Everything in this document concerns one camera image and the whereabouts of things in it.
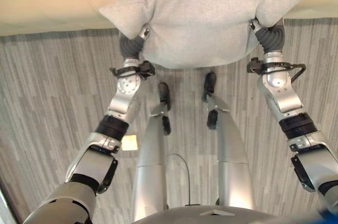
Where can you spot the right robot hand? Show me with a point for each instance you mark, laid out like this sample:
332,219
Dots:
272,37

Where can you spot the silver right robot leg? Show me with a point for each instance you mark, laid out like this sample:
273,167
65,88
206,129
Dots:
229,150

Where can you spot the dark right robot foot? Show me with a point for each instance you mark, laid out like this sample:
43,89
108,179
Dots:
210,84

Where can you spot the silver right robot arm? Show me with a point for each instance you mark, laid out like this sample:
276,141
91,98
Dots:
293,118

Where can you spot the grey fabric cushion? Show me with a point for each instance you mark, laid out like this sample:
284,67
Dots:
200,23

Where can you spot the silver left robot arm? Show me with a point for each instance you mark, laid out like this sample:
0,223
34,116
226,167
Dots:
105,139

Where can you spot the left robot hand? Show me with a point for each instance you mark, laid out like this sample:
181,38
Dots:
132,45

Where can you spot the dark left robot foot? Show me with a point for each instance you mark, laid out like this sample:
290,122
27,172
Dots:
164,94

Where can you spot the silver robot leg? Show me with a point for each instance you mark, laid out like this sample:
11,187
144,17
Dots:
229,150
151,160

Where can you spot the dark robot foot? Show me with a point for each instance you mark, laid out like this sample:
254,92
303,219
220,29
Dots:
210,84
164,94

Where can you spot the silver left robot leg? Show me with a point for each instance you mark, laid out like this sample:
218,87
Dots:
151,160

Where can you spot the grey robot torso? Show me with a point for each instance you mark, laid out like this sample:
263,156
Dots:
200,215

